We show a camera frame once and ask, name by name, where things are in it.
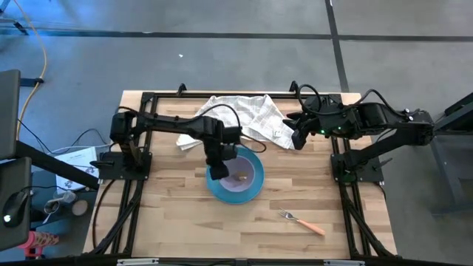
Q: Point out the black desk with mouse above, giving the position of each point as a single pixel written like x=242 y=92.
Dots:
x=15 y=177

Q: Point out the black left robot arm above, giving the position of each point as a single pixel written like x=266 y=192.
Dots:
x=166 y=123

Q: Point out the white towel label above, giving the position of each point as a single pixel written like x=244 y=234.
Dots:
x=277 y=132

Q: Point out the black desk frame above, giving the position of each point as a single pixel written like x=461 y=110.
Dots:
x=454 y=111

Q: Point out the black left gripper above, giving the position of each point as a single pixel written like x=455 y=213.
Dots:
x=216 y=153

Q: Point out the black computer mouse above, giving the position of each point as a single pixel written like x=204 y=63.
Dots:
x=15 y=208

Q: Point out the white checked kitchen towel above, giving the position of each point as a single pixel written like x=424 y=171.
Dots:
x=258 y=111

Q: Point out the pink patterned object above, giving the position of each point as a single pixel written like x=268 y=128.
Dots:
x=40 y=239

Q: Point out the silver metal bracket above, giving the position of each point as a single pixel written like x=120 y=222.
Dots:
x=343 y=263

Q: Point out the black table frame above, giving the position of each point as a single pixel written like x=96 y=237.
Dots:
x=244 y=95

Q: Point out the black diagonal desk bar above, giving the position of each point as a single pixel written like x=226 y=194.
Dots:
x=55 y=164

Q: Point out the blue plate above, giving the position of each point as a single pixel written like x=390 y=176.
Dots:
x=251 y=192

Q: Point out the lilac bowl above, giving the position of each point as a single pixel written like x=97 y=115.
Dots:
x=238 y=184

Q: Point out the small brown object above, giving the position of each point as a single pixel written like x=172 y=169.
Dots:
x=242 y=176

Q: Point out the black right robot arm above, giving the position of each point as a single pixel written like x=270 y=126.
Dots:
x=369 y=114

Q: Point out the clear glass jar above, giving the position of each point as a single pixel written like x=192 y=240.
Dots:
x=64 y=197

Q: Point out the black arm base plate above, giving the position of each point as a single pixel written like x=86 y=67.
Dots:
x=366 y=173
x=111 y=166

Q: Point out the black frame clamp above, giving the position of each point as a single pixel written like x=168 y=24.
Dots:
x=293 y=86
x=182 y=88

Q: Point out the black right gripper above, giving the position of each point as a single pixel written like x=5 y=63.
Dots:
x=318 y=120

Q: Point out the black desk leg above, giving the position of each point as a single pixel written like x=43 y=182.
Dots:
x=31 y=82

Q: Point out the white paper booklet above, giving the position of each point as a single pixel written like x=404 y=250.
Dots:
x=79 y=162

